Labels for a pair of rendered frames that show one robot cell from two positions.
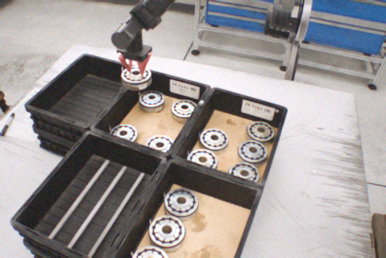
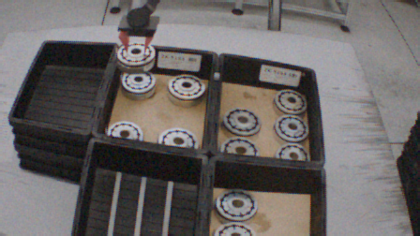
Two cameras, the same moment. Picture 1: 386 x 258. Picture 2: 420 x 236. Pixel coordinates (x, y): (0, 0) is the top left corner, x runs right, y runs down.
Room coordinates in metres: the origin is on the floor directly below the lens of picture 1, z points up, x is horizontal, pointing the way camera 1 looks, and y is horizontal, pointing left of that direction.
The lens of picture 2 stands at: (-0.11, 0.42, 1.90)
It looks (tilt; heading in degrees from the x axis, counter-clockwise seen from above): 43 degrees down; 338
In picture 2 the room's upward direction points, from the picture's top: 9 degrees clockwise
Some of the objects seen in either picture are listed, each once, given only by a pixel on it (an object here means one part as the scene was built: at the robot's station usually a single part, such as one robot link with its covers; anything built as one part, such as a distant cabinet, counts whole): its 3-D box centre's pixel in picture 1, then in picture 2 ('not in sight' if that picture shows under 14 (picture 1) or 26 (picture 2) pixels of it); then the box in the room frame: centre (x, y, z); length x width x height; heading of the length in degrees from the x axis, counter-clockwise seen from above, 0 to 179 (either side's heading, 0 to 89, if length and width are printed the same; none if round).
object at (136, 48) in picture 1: (134, 43); (139, 16); (0.99, 0.20, 1.17); 0.10 x 0.07 x 0.07; 70
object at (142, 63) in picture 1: (138, 62); (141, 37); (0.98, 0.19, 1.10); 0.07 x 0.07 x 0.09; 70
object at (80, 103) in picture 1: (87, 98); (62, 95); (1.06, 0.42, 0.87); 0.40 x 0.30 x 0.11; 160
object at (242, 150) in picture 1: (252, 151); (292, 127); (0.83, -0.21, 0.86); 0.10 x 0.10 x 0.01
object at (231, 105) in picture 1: (232, 143); (267, 122); (0.86, -0.14, 0.87); 0.40 x 0.30 x 0.11; 160
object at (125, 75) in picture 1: (136, 74); (135, 53); (0.99, 0.20, 1.04); 0.10 x 0.10 x 0.01
